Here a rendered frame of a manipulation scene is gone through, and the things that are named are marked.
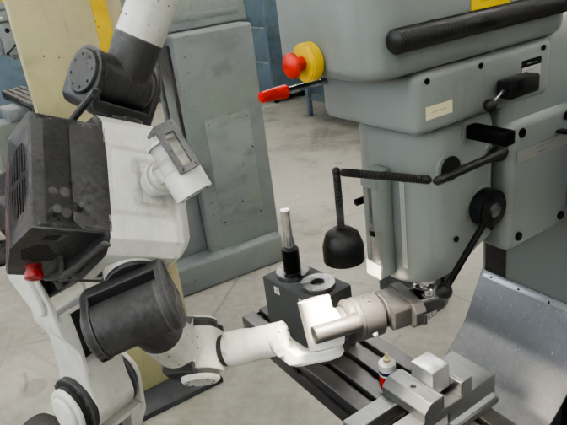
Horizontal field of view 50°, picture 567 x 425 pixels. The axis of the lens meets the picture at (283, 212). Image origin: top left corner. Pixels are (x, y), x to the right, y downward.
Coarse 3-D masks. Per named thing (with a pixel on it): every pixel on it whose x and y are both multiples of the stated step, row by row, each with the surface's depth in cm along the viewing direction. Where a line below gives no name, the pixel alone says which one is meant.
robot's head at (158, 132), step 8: (168, 120) 97; (152, 128) 96; (160, 128) 96; (168, 128) 96; (176, 128) 97; (152, 136) 98; (160, 136) 96; (176, 136) 97; (168, 144) 96; (184, 144) 97; (168, 152) 96; (192, 152) 97; (176, 160) 96; (192, 160) 97; (176, 168) 96; (184, 168) 96; (192, 168) 97
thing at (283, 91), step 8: (320, 80) 108; (272, 88) 103; (280, 88) 103; (288, 88) 104; (296, 88) 105; (304, 88) 106; (264, 96) 102; (272, 96) 102; (280, 96) 103; (288, 96) 104
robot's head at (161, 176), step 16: (160, 144) 98; (176, 144) 99; (160, 160) 99; (144, 176) 102; (160, 176) 101; (176, 176) 97; (192, 176) 98; (160, 192) 103; (176, 192) 98; (192, 192) 97
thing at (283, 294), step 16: (272, 272) 166; (304, 272) 162; (320, 272) 163; (272, 288) 163; (288, 288) 158; (304, 288) 154; (320, 288) 153; (336, 288) 155; (272, 304) 166; (288, 304) 160; (336, 304) 154; (272, 320) 169; (288, 320) 163; (304, 336) 159
